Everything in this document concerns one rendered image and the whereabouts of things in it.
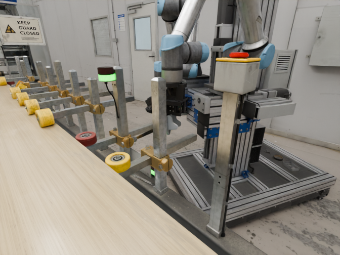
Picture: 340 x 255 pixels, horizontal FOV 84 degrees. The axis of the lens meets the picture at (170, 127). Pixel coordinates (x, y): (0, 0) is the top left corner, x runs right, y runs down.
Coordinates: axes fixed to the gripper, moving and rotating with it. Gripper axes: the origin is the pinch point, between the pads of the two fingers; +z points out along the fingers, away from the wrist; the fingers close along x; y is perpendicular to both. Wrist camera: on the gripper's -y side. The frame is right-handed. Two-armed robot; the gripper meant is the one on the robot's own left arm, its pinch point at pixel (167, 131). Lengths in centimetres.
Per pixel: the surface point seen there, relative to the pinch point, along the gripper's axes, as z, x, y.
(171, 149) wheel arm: 7.7, 0.2, 2.1
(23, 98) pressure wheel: -2, 3, -101
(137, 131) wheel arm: 7.9, 9.6, -21.1
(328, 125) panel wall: 62, 232, 123
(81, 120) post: 11, 15, -68
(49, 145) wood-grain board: 2.7, -25.3, -37.0
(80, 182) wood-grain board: 2.7, -35.7, -9.1
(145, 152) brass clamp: 6.1, -9.3, -4.9
